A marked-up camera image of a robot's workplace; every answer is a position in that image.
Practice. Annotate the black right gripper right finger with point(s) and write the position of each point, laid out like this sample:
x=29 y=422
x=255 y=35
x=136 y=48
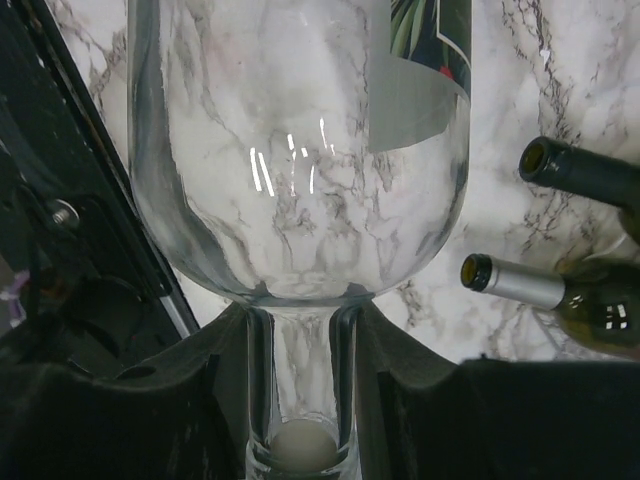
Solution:
x=412 y=414

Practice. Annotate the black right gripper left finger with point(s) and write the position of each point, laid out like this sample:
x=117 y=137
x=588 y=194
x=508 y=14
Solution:
x=181 y=414

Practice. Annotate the clear bottle silver cap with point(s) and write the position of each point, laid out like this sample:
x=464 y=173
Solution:
x=299 y=158

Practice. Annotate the green bottle silver neck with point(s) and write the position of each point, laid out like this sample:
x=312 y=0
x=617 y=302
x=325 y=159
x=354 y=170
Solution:
x=595 y=302

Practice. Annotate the green bottle cream label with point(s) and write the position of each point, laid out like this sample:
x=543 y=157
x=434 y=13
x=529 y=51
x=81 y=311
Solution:
x=550 y=163

